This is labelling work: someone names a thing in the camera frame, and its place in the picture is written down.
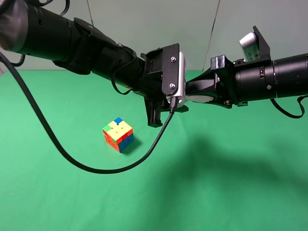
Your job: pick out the white bottle with black brush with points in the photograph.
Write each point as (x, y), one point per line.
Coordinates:
(199, 98)

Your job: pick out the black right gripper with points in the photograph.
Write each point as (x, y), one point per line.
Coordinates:
(218, 82)

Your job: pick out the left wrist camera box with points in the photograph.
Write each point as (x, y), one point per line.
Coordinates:
(180, 92)

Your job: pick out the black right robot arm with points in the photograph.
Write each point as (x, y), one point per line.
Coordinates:
(237, 83)

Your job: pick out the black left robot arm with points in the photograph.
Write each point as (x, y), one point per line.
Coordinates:
(28, 29)

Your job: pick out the green table cloth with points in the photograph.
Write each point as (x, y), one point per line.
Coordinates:
(214, 169)

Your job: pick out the multicolour puzzle cube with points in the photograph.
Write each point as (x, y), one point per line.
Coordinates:
(118, 134)

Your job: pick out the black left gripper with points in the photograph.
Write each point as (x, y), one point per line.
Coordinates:
(160, 78)

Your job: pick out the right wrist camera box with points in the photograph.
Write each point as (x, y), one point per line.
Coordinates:
(254, 46)

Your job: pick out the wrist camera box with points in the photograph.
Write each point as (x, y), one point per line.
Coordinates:
(180, 92)
(254, 46)

